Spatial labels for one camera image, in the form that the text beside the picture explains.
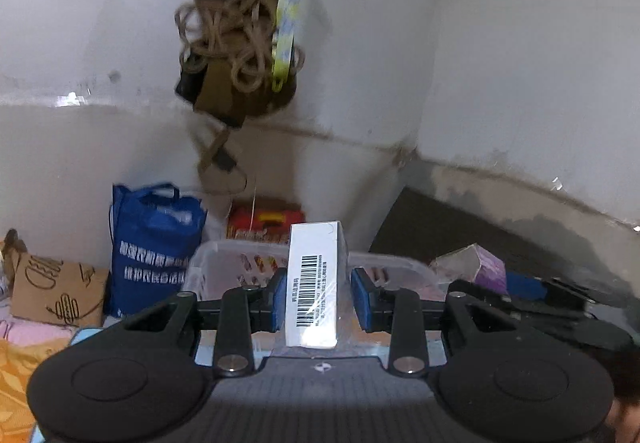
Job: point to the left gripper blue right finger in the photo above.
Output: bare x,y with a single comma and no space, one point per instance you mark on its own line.
374,306

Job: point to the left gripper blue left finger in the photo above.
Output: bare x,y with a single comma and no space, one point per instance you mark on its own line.
267,304

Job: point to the white barcode carton box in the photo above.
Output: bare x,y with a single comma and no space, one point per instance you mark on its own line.
316,270

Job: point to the clear plastic perforated basket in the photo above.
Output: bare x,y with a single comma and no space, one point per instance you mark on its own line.
218,266

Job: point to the red printed gift box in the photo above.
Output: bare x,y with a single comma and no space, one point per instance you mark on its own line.
264,225

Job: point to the purple small carton box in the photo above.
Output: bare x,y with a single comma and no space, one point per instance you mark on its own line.
472,263

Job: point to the blue printed tote bag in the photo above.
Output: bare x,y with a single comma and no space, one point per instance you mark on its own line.
155,231

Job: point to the brown printed paper bag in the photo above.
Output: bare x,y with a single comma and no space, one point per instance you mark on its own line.
51,291

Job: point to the brown hanging bag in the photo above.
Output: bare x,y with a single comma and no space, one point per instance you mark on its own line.
226,69

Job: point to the pink blanket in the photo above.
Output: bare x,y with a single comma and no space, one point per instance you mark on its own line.
24,333

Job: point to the orange patterned blanket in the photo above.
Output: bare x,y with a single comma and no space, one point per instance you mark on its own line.
17,363

